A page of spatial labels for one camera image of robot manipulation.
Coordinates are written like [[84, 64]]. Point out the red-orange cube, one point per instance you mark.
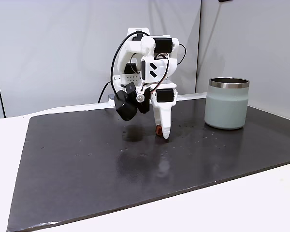
[[158, 131]]

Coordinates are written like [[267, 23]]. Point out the pale green steel-rimmed cup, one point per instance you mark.
[[226, 106]]

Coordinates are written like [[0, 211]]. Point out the grey table clamp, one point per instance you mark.
[[110, 97]]

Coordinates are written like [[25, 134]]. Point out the black table mat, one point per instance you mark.
[[87, 181]]

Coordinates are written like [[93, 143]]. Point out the black camera box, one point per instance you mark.
[[126, 108]]

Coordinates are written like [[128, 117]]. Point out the dark object on wall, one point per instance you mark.
[[224, 0]]

